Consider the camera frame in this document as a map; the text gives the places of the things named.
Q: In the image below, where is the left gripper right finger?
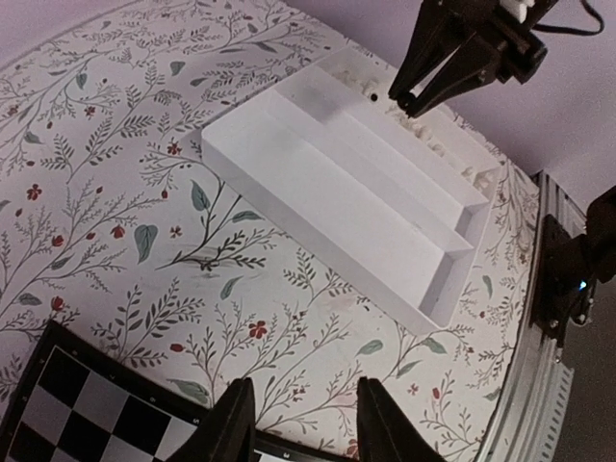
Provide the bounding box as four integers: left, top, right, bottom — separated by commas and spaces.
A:
356, 377, 433, 461

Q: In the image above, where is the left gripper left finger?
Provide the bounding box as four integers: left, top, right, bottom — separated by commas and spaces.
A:
177, 378, 255, 462

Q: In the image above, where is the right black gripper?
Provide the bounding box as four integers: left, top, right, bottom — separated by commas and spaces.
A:
389, 1, 548, 116

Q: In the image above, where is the black and white chessboard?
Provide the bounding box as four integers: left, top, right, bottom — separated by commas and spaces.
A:
0, 320, 338, 462

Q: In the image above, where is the white plastic compartment tray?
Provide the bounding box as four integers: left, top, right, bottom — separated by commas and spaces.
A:
201, 47, 501, 334

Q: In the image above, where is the floral patterned table mat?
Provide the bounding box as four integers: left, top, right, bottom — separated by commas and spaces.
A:
1, 1, 539, 461

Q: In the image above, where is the aluminium front rail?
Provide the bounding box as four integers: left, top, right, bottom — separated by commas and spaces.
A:
476, 171, 586, 461

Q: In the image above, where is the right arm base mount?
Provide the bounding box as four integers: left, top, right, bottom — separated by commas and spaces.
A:
532, 189, 615, 347

